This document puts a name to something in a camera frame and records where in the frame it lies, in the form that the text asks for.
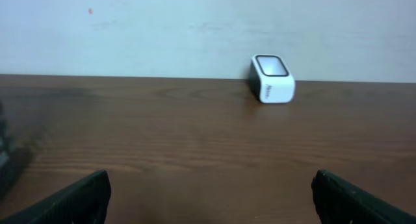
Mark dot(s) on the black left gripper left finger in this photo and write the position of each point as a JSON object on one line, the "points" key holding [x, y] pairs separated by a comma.
{"points": [[83, 202]]}

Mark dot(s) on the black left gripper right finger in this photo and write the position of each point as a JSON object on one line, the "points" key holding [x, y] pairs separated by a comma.
{"points": [[338, 201]]}

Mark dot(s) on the white barcode scanner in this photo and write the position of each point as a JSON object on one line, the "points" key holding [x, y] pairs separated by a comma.
{"points": [[270, 80]]}

